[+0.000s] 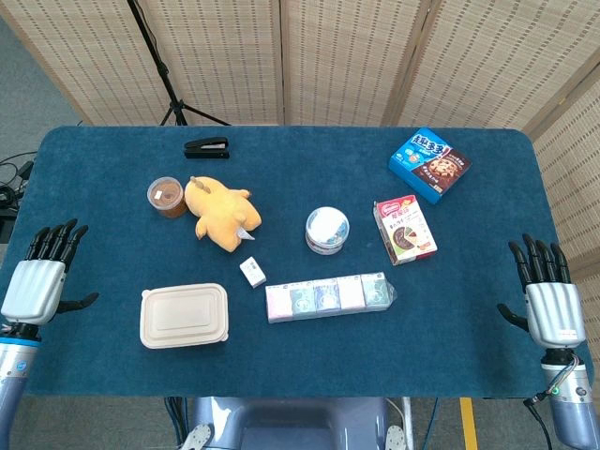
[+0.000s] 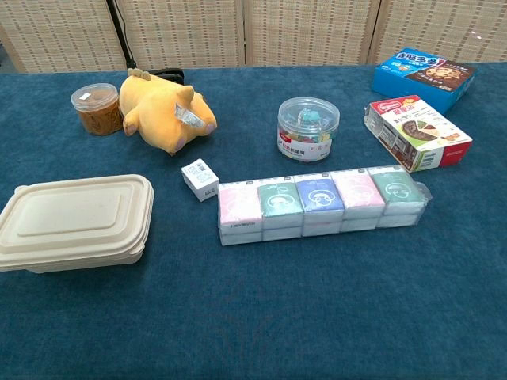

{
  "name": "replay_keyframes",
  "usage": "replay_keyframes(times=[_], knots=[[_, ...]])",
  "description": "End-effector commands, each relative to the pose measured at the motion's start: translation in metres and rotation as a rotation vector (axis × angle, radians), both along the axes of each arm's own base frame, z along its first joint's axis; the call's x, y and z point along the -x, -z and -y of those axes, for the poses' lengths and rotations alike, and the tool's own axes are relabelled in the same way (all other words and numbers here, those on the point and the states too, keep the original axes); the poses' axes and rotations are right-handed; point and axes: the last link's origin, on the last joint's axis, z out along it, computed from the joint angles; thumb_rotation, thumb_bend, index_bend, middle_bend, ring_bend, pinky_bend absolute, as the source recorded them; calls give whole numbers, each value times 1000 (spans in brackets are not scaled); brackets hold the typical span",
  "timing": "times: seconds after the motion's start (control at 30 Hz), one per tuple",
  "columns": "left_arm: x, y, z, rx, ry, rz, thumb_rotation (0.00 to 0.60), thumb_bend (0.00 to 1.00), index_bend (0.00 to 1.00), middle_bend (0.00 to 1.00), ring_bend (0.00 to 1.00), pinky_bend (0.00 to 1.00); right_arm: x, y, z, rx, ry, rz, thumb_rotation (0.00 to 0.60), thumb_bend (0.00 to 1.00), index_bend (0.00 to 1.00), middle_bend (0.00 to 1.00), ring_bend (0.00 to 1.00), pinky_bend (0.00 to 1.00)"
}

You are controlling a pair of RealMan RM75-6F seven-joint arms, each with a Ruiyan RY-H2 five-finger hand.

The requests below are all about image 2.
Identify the yellow plush toy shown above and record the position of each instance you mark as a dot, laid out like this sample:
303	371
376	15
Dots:
158	107

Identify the small white printed box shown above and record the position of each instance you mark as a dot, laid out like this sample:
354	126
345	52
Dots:
200	179

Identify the multipack of pocket tissues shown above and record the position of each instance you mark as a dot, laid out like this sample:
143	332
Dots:
317	202

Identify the clear jar of colourful clips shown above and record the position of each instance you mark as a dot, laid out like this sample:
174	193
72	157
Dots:
307	132

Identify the blue table cloth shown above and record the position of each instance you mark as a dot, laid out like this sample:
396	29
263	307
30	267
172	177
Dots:
253	297

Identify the black clamp base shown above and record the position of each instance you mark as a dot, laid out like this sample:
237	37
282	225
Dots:
168	74

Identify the woven folding screen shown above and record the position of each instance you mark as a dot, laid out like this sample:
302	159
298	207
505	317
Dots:
253	31

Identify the clear jar with brown snack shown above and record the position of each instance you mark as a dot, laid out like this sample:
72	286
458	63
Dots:
97	112

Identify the red and white snack box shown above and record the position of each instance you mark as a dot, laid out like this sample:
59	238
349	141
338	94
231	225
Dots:
420	130

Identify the beige lidded food container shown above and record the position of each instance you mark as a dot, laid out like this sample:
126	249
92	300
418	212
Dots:
73	221

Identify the blue cookie box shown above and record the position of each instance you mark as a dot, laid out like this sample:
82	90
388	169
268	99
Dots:
425	77

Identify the black stand pole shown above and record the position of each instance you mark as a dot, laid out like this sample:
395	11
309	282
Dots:
119	29

